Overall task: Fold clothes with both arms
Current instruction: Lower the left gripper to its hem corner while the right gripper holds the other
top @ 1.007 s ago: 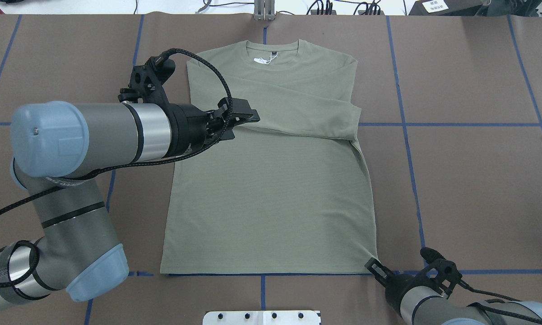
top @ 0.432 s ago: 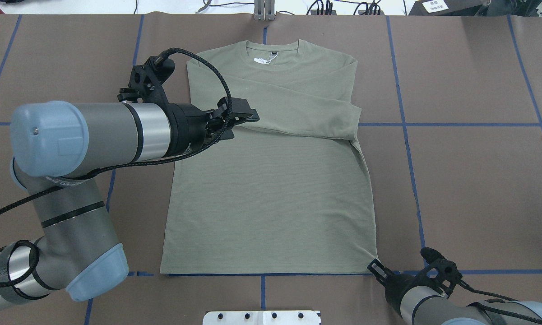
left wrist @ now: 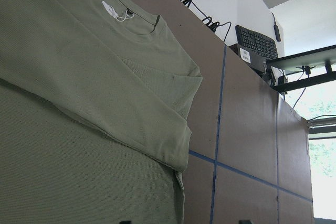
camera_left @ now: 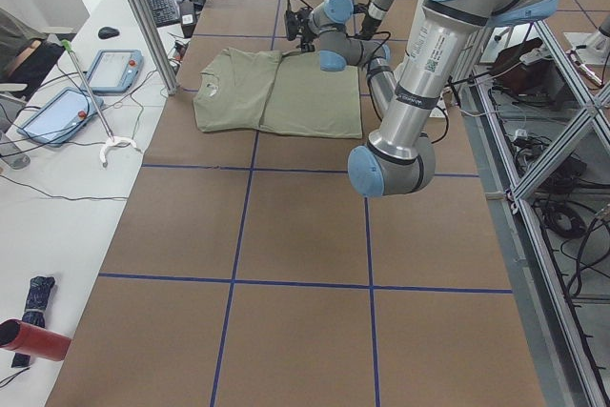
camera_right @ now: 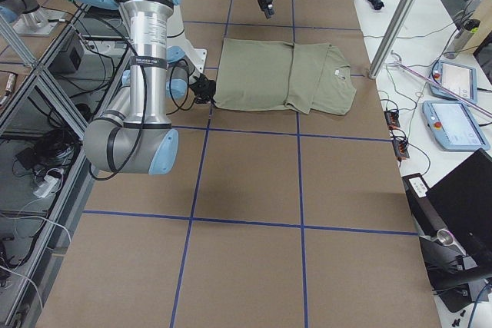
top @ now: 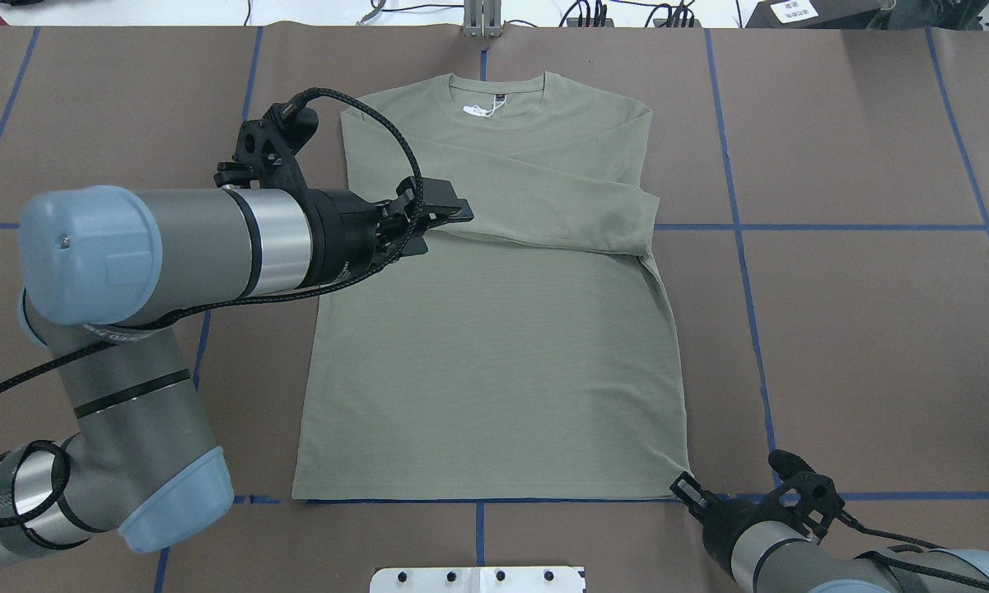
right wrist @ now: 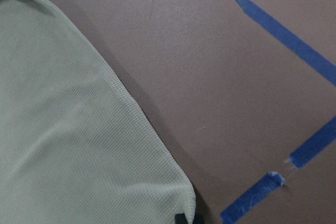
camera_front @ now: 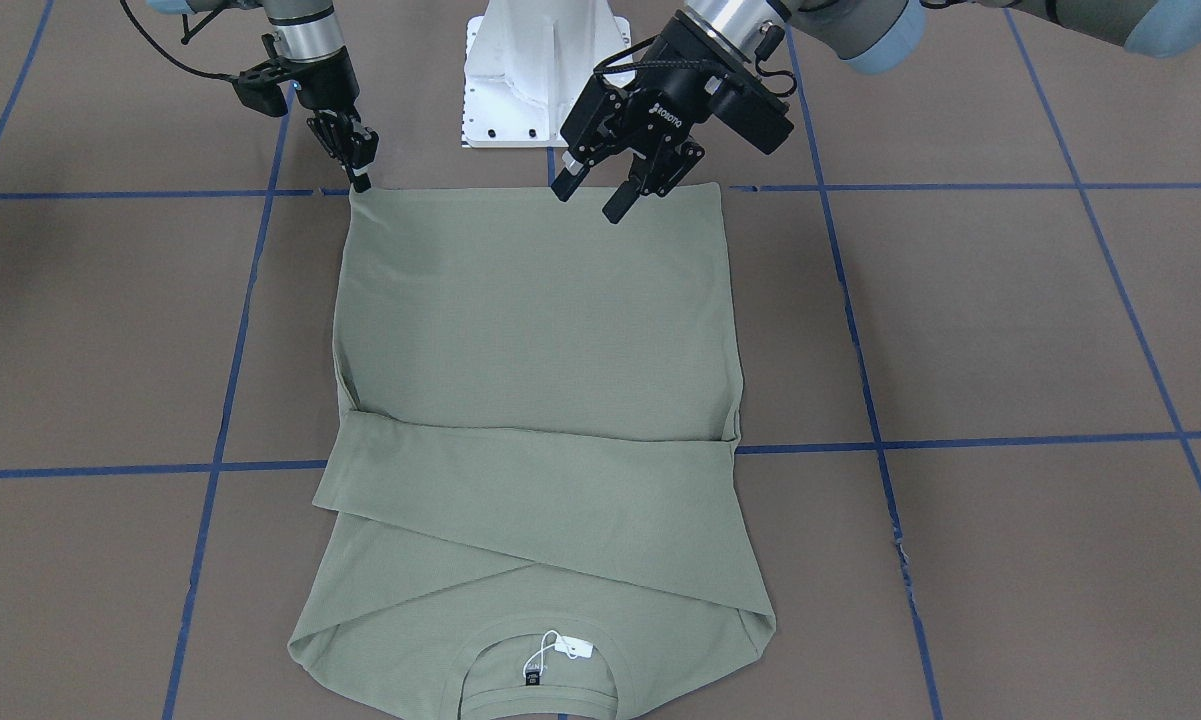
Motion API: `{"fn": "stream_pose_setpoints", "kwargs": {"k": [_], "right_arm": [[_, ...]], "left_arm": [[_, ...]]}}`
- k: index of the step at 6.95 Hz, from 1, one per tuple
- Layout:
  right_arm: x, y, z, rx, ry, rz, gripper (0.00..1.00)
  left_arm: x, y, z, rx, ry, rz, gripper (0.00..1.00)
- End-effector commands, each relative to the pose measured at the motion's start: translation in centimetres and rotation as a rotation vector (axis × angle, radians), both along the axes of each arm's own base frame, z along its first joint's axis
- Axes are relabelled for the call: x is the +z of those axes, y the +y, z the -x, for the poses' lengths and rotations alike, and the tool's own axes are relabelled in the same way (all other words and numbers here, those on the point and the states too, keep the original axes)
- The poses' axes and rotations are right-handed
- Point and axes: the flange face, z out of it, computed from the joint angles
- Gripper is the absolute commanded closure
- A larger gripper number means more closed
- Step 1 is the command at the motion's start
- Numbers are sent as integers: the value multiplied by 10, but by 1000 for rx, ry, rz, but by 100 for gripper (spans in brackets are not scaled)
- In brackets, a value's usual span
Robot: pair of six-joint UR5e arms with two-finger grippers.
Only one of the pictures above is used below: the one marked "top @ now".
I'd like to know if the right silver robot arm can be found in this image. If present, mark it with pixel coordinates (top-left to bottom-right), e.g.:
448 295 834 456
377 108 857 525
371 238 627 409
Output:
670 470 989 592

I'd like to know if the olive green long-sleeve shirt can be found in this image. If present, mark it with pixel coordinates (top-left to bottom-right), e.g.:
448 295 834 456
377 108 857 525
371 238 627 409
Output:
292 72 689 502

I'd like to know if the aluminium frame post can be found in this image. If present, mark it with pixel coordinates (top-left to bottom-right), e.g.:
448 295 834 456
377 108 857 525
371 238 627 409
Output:
461 0 504 39

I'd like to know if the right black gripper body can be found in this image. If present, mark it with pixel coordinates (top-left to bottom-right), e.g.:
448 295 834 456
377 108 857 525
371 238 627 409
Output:
700 497 791 569

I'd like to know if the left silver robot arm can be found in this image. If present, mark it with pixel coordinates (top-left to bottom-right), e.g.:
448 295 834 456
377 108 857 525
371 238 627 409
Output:
0 179 473 569

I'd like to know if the white shirt price tag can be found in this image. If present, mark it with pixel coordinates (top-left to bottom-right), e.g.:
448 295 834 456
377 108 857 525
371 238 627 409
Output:
463 94 506 118

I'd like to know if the black box with label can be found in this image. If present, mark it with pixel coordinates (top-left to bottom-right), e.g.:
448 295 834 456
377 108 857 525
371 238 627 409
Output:
744 1 897 30

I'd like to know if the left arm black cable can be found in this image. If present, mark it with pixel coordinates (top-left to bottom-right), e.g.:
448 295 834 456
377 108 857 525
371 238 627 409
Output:
0 88 425 528

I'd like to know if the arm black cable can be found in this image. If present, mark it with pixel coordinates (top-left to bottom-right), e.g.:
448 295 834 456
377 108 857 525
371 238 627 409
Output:
0 88 425 528
832 507 989 577

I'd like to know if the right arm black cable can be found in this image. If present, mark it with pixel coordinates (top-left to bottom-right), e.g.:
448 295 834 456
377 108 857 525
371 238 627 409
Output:
832 507 989 577

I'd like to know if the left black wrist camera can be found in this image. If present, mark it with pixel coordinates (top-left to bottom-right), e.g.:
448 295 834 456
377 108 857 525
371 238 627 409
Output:
214 102 320 195

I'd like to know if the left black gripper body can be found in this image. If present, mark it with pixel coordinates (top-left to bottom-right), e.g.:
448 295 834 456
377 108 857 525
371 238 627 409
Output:
300 190 390 288

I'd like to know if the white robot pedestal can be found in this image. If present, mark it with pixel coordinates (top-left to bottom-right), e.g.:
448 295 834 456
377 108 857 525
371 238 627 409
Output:
369 564 587 592

